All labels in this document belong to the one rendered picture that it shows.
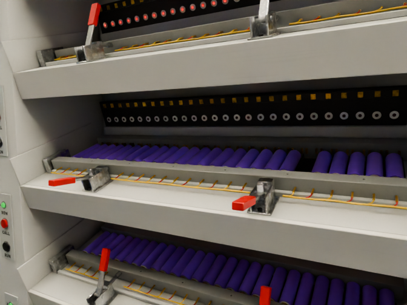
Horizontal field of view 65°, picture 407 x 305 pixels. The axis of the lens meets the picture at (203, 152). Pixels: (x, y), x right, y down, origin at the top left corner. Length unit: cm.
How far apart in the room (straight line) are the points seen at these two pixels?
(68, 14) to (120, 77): 30
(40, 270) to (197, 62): 49
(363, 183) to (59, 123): 53
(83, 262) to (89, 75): 35
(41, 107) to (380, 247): 57
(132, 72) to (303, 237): 29
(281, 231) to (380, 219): 10
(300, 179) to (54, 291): 47
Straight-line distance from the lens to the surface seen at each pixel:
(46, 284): 69
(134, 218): 46
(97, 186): 51
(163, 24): 63
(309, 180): 39
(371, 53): 34
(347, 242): 35
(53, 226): 69
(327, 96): 49
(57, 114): 68
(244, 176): 41
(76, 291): 64
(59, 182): 47
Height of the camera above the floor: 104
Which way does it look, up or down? 6 degrees down
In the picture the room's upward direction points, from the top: 1 degrees counter-clockwise
